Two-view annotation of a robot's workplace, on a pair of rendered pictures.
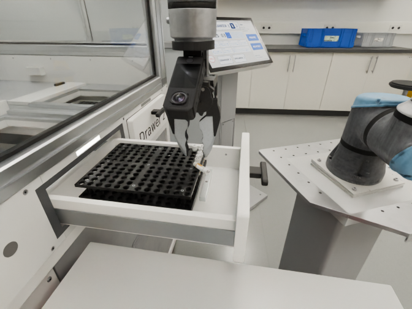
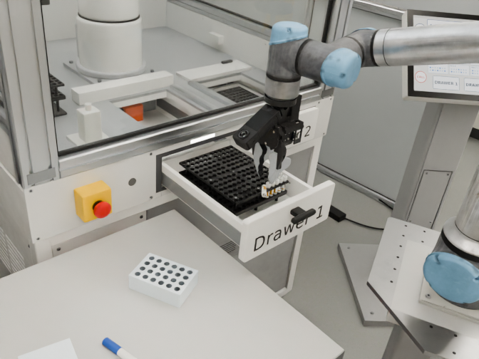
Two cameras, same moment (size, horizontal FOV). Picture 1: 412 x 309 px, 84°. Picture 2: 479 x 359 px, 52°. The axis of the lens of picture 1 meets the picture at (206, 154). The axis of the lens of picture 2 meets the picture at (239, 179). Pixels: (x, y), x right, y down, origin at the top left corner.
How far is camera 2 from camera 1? 0.79 m
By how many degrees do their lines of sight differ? 31
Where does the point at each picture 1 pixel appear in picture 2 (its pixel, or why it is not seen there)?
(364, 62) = not seen: outside the picture
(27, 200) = (150, 159)
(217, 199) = not seen: hidden behind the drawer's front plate
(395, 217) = (434, 337)
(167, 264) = (207, 247)
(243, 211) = (246, 221)
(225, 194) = not seen: hidden behind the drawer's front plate
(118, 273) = (177, 234)
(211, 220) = (235, 221)
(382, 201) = (447, 323)
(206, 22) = (283, 90)
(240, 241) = (242, 242)
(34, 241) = (143, 185)
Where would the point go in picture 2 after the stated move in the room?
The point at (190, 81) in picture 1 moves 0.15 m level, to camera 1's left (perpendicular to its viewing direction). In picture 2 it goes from (257, 125) to (206, 103)
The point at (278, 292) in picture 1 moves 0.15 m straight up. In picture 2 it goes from (259, 300) to (267, 246)
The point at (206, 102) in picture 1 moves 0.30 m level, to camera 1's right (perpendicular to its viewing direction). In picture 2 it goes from (274, 142) to (400, 197)
